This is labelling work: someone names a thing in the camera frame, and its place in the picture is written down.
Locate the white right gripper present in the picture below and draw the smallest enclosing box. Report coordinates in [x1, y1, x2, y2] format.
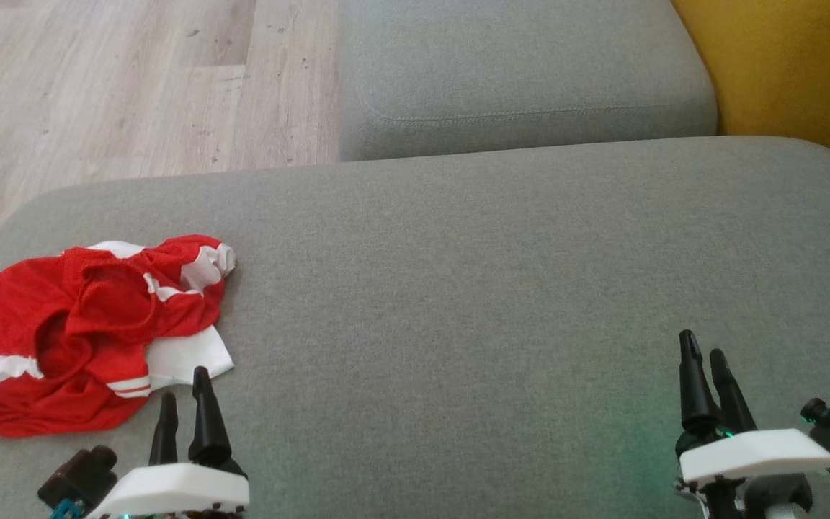
[673, 330, 830, 519]

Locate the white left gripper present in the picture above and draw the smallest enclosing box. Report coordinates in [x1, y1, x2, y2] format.
[86, 366, 251, 519]

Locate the red and white basketball jersey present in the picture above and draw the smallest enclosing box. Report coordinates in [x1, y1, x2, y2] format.
[0, 234, 237, 439]

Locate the large grey sofa seat cushion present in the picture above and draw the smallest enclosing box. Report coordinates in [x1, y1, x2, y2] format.
[0, 136, 830, 519]

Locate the yellow sofa back cushion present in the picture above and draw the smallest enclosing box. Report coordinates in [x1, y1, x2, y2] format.
[671, 0, 830, 187]

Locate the small grey sofa seat cushion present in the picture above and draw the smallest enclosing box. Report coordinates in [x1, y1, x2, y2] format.
[338, 0, 718, 162]

